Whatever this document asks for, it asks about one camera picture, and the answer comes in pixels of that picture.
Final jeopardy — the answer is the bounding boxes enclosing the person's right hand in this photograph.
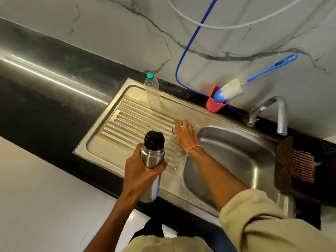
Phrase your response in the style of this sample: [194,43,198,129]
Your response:
[173,119,203,157]

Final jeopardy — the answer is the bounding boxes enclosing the person's left hand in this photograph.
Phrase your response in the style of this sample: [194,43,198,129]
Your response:
[121,143,169,201]

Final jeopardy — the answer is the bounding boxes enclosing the steel flask bottle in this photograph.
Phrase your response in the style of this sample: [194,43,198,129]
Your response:
[139,144,166,203]

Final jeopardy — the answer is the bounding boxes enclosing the black flask stopper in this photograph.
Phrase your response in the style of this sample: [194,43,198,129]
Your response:
[143,130,166,152]

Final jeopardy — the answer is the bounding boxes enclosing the clear plastic water bottle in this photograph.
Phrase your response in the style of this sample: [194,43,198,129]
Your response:
[143,72,161,108]

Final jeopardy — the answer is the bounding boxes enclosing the blue white bottle brush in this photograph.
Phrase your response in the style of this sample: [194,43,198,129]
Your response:
[212,52,298,104]

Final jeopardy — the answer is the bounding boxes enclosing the red checkered cloth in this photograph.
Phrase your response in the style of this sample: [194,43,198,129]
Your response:
[291,149,322,184]

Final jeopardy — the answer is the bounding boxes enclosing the person's left forearm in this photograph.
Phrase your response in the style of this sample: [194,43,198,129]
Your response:
[83,191,140,252]

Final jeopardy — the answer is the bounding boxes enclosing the red plastic brush holder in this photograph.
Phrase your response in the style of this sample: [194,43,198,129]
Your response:
[205,85,229,113]

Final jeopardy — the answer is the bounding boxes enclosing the dark trousers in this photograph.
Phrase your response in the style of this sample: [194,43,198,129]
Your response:
[130,217,166,242]

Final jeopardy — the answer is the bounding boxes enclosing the stainless steel sink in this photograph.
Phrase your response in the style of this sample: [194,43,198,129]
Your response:
[72,78,297,228]

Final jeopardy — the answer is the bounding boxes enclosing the chrome sink faucet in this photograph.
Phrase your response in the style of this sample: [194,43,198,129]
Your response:
[246,96,288,137]

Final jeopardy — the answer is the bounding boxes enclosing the dark woven tray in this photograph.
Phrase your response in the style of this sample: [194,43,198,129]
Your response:
[273,132,336,208]

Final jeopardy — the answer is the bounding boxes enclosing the red white thread bracelet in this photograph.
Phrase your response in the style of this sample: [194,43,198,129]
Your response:
[186,144,203,158]

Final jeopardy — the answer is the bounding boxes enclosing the blue hose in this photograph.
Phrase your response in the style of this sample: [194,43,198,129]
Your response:
[175,0,250,121]

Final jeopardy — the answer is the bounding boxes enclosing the white hose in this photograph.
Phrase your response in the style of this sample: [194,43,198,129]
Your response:
[163,0,308,30]

